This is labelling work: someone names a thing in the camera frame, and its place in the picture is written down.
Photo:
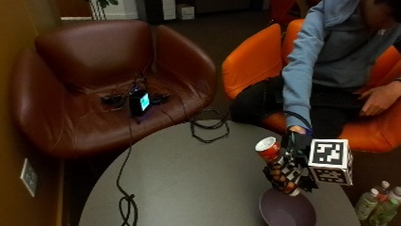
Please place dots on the purple bowl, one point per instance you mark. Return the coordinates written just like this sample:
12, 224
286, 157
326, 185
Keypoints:
288, 208

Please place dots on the white marker cube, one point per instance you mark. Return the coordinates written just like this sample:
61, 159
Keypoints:
329, 157

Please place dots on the person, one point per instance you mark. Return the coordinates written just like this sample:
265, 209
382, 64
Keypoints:
342, 53

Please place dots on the clear bottle with green label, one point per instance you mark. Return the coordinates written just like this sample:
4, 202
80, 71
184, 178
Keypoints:
366, 204

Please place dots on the red drink bottle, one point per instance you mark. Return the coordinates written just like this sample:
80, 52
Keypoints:
382, 190

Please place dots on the green drink bottle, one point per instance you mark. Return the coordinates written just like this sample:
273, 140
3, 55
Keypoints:
384, 213

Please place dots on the white-capped bottle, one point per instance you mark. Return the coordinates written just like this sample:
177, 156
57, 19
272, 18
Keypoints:
396, 194

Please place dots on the orange armchair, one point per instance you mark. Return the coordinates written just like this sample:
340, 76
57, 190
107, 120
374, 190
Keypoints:
250, 59

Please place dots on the black device with lit screen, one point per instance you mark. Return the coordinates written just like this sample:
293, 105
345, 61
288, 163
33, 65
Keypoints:
140, 103

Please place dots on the small black adapter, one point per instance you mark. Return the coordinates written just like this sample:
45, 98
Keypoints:
112, 100

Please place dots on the white box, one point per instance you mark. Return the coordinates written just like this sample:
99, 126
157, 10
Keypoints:
185, 12

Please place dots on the brown leather armchair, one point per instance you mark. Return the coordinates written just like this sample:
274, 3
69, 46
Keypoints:
83, 62

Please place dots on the white wall socket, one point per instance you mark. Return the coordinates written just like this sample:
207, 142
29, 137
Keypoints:
29, 177

